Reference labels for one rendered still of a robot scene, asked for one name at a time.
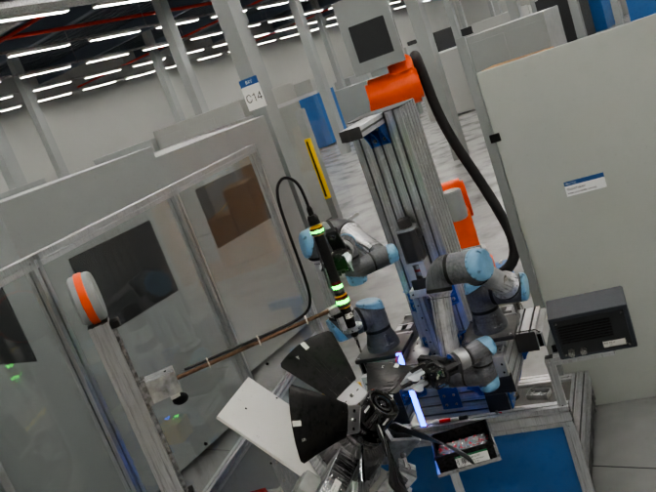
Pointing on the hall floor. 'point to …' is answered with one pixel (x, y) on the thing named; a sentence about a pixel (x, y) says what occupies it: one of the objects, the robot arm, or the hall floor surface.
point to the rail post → (579, 458)
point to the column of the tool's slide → (135, 406)
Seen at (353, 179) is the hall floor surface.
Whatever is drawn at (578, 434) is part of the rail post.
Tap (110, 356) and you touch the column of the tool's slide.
